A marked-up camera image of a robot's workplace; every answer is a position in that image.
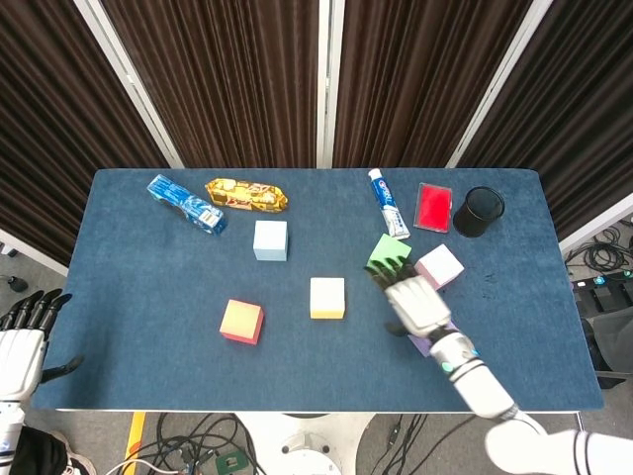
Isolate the black mesh pen cup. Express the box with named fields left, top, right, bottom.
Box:
left=452, top=185, right=506, bottom=239

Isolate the green box on floor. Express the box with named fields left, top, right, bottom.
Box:
left=215, top=451, right=247, bottom=475

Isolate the white black sneaker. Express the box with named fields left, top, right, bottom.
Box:
left=48, top=429, right=96, bottom=475

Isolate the green cube block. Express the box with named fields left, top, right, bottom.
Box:
left=368, top=234, right=413, bottom=272

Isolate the blue felt table cover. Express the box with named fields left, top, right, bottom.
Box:
left=32, top=167, right=607, bottom=413

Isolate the black device with teal lights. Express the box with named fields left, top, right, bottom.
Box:
left=571, top=269, right=633, bottom=318

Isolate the white partition frame post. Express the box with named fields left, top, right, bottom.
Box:
left=72, top=0, right=185, bottom=169
left=444, top=0, right=554, bottom=169
left=316, top=0, right=346, bottom=169

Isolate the black cable with inline switch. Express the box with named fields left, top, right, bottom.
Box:
left=378, top=413, right=429, bottom=475

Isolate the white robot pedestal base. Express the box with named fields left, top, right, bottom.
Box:
left=231, top=411, right=378, bottom=475

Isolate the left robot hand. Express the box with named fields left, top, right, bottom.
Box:
left=0, top=290, right=84, bottom=402

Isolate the white partition frame rail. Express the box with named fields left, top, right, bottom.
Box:
left=0, top=227, right=70, bottom=277
left=558, top=192, right=633, bottom=254

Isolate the blue cookie package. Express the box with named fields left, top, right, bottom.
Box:
left=146, top=174, right=228, bottom=237

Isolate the pink cube block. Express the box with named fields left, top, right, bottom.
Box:
left=412, top=243, right=466, bottom=292

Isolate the red ink pad case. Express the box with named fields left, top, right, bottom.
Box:
left=412, top=182, right=454, bottom=233

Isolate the purple cube block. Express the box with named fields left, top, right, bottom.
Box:
left=406, top=320, right=459, bottom=358

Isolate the white floor cable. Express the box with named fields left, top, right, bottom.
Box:
left=105, top=458, right=164, bottom=475

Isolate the yellow cube block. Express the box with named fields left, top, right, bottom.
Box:
left=310, top=277, right=346, bottom=321

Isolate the brown fabric partition panel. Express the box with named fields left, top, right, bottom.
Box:
left=457, top=0, right=633, bottom=243
left=331, top=0, right=534, bottom=169
left=101, top=0, right=321, bottom=169
left=0, top=0, right=172, bottom=266

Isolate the black floor cable tangle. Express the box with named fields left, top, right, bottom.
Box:
left=111, top=413, right=261, bottom=475

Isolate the yellow floor tape strip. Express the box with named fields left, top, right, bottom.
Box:
left=123, top=412, right=148, bottom=461

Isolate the orange red cube block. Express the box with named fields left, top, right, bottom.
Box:
left=219, top=298, right=265, bottom=346

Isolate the white blue toothpaste tube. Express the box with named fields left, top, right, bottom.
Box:
left=367, top=167, right=411, bottom=242

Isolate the gold cookie package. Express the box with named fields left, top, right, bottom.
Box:
left=205, top=178, right=290, bottom=214

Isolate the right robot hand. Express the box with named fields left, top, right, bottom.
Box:
left=364, top=255, right=453, bottom=343

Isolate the light blue cube block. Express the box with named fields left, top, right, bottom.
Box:
left=252, top=220, right=289, bottom=262

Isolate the black cable pile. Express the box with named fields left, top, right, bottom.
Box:
left=565, top=225, right=633, bottom=278

